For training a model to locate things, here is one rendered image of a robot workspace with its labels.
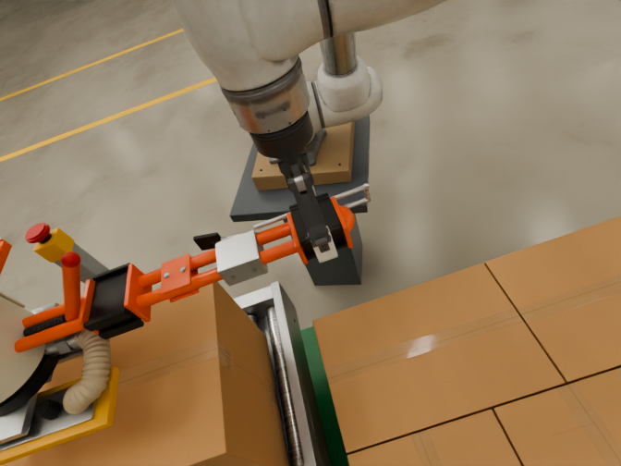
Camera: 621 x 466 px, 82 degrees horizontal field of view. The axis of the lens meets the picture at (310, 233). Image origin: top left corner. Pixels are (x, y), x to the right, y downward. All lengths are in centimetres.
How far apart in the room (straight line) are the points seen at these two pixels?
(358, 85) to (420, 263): 106
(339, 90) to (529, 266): 81
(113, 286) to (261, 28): 48
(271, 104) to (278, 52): 5
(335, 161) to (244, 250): 77
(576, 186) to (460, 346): 141
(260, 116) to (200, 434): 60
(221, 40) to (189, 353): 66
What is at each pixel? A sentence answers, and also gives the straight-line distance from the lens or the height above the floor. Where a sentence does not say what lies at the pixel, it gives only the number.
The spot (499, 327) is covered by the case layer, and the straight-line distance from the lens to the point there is 121.
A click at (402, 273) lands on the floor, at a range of 191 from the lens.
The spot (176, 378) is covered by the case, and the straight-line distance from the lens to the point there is 86.
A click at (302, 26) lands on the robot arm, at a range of 36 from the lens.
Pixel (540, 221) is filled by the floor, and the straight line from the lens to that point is 216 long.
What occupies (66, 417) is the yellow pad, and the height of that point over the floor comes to 110.
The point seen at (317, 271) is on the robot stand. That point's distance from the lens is 181.
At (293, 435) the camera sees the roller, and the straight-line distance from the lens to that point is 115.
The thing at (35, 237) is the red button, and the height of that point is 104.
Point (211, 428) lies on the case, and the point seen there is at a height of 95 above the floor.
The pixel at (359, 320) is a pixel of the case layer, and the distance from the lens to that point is 121.
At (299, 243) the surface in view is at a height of 122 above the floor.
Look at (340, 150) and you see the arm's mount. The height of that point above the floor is 81.
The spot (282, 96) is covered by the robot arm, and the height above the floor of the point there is 145.
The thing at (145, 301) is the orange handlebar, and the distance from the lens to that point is 63.
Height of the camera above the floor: 164
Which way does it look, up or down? 49 degrees down
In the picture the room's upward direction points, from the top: 22 degrees counter-clockwise
